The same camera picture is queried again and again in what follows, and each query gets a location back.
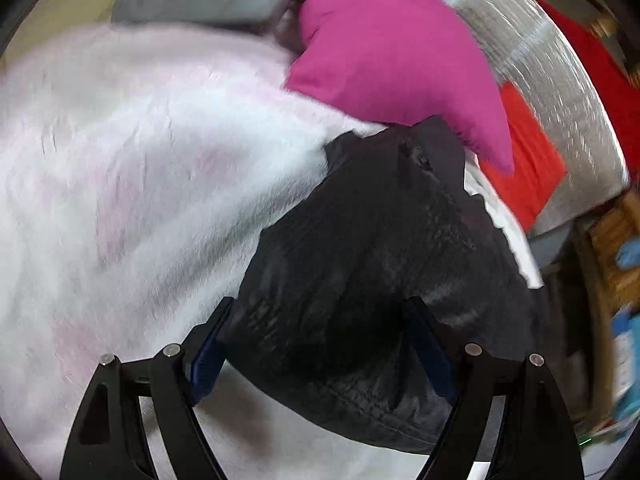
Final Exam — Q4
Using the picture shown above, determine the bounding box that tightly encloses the pink pillow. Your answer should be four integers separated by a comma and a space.
284, 0, 516, 176

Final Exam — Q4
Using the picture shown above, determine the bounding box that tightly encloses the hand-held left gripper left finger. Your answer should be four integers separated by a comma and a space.
60, 297, 236, 480

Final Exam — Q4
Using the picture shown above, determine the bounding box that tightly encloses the wooden shelf unit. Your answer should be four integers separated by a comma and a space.
572, 192, 640, 431

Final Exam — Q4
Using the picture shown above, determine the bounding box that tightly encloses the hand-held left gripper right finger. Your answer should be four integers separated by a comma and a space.
406, 296, 583, 480

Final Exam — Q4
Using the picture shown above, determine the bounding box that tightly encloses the silver foil insulation mat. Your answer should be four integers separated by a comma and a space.
439, 0, 632, 237

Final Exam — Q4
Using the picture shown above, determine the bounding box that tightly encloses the red pillow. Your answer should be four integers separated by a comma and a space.
480, 82, 569, 235

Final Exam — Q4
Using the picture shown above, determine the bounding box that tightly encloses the white fluffy blanket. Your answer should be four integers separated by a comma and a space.
0, 24, 546, 480

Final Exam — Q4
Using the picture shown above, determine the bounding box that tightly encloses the black puffer jacket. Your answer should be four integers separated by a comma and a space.
231, 115, 551, 461

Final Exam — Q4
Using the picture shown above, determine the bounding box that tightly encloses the red cloth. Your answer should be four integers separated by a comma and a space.
537, 0, 640, 173

